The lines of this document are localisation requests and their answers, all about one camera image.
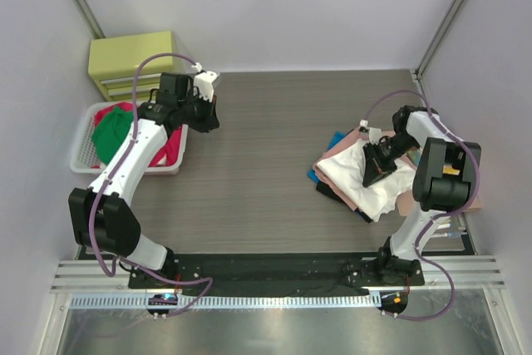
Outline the pink t shirt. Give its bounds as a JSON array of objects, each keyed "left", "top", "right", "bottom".
[{"left": 312, "top": 128, "right": 366, "bottom": 210}]

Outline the yellow picture book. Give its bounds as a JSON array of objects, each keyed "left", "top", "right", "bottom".
[{"left": 406, "top": 148, "right": 421, "bottom": 166}]

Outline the red t shirt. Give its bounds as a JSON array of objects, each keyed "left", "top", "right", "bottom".
[{"left": 93, "top": 101, "right": 187, "bottom": 169}]

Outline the yellow-green drawer box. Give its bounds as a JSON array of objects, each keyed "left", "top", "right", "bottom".
[{"left": 88, "top": 31, "right": 185, "bottom": 101}]

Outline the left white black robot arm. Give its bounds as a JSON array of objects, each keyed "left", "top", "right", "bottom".
[{"left": 68, "top": 71, "right": 219, "bottom": 281}]

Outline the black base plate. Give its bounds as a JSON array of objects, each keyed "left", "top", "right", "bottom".
[{"left": 126, "top": 251, "right": 429, "bottom": 294}]

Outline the white slotted cable duct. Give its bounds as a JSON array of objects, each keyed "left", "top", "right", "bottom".
[{"left": 70, "top": 293, "right": 381, "bottom": 310}]

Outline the dark blue marker pen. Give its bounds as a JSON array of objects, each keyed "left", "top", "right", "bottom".
[{"left": 431, "top": 231, "right": 467, "bottom": 239}]

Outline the black t shirt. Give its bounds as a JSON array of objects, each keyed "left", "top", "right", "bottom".
[{"left": 316, "top": 181, "right": 373, "bottom": 224}]

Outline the brown cardboard sheet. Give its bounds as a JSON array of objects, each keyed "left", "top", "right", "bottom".
[{"left": 394, "top": 149, "right": 484, "bottom": 217}]

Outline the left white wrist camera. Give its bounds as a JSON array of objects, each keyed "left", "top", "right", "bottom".
[{"left": 191, "top": 62, "right": 221, "bottom": 102}]

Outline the white printed t shirt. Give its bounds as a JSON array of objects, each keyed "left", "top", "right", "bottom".
[{"left": 318, "top": 139, "right": 416, "bottom": 223}]

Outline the green t shirt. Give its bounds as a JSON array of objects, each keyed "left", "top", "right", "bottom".
[{"left": 91, "top": 102, "right": 133, "bottom": 165}]

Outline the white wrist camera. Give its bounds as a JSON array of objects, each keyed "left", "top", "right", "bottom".
[
  {"left": 191, "top": 62, "right": 221, "bottom": 102},
  {"left": 358, "top": 119, "right": 382, "bottom": 145}
]

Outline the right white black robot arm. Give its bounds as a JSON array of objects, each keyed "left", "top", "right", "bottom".
[{"left": 353, "top": 106, "right": 481, "bottom": 286}]

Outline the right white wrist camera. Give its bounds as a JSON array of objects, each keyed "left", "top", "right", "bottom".
[{"left": 358, "top": 119, "right": 382, "bottom": 145}]

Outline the blue t shirt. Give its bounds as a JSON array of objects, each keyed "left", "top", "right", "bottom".
[{"left": 307, "top": 131, "right": 346, "bottom": 184}]

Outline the white plastic basket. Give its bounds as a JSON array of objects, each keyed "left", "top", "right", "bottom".
[{"left": 70, "top": 101, "right": 189, "bottom": 175}]

